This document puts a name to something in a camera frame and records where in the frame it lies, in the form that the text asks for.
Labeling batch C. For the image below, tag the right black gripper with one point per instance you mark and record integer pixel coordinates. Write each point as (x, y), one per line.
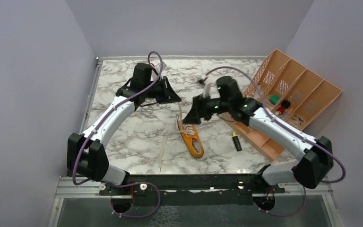
(197, 111)

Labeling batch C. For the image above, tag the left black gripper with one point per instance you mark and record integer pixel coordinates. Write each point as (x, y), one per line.
(168, 95)

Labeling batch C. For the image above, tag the orange canvas sneaker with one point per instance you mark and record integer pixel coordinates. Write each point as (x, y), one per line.
(190, 136)

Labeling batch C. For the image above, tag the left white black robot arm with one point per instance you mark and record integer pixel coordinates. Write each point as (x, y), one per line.
(86, 154)

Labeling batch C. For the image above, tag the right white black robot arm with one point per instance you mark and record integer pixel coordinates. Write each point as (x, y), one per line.
(313, 160)

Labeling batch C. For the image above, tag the black yellow highlighter marker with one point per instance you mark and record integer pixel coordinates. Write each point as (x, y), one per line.
(236, 142)

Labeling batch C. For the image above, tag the green cap item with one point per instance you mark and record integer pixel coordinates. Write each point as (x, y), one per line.
(274, 99)

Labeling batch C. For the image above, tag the red black bottle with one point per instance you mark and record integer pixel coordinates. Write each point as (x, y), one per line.
(282, 111)

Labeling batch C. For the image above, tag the peach plastic organizer tray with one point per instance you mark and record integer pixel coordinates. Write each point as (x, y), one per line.
(292, 91)

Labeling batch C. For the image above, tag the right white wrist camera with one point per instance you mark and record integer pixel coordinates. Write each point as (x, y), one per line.
(206, 85)

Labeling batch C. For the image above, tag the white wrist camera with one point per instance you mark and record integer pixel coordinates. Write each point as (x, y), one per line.
(206, 85)
(158, 66)

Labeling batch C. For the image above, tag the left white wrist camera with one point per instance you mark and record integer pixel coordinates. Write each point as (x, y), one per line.
(158, 66)

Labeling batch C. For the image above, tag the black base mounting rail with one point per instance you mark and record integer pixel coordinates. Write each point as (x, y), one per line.
(190, 190)

